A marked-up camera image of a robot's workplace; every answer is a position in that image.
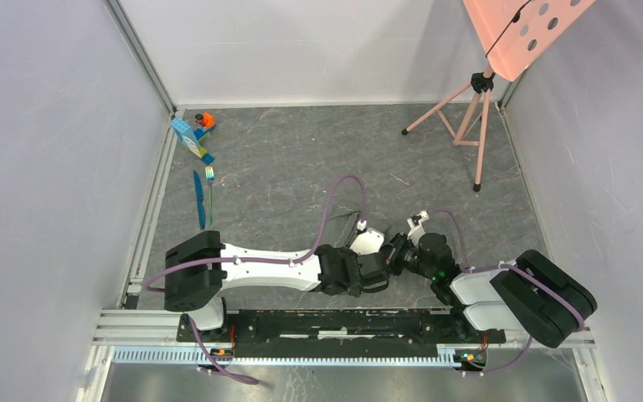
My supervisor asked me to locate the grey cloth napkin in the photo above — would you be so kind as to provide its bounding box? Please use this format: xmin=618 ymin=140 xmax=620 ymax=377
xmin=327 ymin=210 xmax=361 ymax=246

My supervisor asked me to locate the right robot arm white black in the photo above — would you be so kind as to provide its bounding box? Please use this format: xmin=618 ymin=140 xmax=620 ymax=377
xmin=381 ymin=233 xmax=598 ymax=348

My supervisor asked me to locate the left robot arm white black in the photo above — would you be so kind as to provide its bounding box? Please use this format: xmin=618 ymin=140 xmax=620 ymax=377
xmin=163 ymin=230 xmax=390 ymax=342

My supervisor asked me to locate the pink tripod stand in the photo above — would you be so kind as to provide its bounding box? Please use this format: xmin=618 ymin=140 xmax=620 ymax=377
xmin=401 ymin=64 xmax=496 ymax=193

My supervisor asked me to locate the blue plastic knife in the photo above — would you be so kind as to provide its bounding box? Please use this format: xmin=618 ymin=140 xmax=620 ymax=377
xmin=193 ymin=171 xmax=207 ymax=230

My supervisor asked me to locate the orange toy figure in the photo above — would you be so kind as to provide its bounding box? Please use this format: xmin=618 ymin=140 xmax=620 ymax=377
xmin=194 ymin=112 xmax=217 ymax=130

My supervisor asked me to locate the blue toy block stack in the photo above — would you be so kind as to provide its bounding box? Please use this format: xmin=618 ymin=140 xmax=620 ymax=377
xmin=170 ymin=117 xmax=217 ymax=165

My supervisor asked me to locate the pink perforated board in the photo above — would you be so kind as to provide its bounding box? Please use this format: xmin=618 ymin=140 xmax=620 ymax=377
xmin=463 ymin=0 xmax=594 ymax=81

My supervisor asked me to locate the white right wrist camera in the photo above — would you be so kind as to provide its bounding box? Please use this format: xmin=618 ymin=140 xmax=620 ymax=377
xmin=407 ymin=210 xmax=429 ymax=245

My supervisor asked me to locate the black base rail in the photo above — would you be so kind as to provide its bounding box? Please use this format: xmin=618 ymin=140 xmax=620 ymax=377
xmin=177 ymin=308 xmax=507 ymax=358

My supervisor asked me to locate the white slotted cable duct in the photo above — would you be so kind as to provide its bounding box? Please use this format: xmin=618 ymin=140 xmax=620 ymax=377
xmin=111 ymin=345 xmax=470 ymax=369

